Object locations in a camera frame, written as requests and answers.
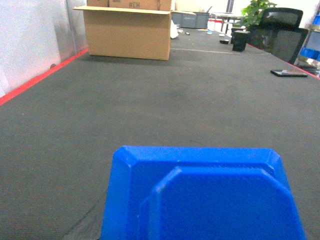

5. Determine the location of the blue plastic part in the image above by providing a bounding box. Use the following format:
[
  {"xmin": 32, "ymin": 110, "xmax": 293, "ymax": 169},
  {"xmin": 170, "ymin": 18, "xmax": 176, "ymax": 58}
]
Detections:
[{"xmin": 100, "ymin": 146, "xmax": 306, "ymax": 240}]

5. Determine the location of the large cardboard box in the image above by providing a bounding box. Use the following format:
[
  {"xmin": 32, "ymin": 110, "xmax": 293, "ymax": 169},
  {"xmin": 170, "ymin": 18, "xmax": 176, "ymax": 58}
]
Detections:
[{"xmin": 72, "ymin": 0, "xmax": 197, "ymax": 61}]

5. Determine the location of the grey plastic crate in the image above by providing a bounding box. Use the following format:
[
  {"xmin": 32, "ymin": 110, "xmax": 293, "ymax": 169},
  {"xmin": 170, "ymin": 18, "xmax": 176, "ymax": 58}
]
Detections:
[{"xmin": 171, "ymin": 12, "xmax": 210, "ymax": 29}]

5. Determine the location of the black device on table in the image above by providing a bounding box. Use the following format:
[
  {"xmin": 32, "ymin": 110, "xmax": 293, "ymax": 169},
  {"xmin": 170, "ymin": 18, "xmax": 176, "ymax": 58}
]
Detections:
[{"xmin": 230, "ymin": 27, "xmax": 251, "ymax": 52}]

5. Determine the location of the black smartphone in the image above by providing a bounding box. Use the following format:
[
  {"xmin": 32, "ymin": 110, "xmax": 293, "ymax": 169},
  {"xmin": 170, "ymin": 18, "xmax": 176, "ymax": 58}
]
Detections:
[{"xmin": 270, "ymin": 69, "xmax": 308, "ymax": 78}]

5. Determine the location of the green potted plant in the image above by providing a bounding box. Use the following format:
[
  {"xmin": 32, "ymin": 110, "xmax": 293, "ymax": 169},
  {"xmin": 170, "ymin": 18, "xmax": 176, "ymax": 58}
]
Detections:
[{"xmin": 240, "ymin": 0, "xmax": 277, "ymax": 27}]

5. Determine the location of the black office chair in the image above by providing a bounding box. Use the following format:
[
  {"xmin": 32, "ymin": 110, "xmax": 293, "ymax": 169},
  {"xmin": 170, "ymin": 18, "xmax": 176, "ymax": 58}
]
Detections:
[{"xmin": 247, "ymin": 7, "xmax": 309, "ymax": 65}]

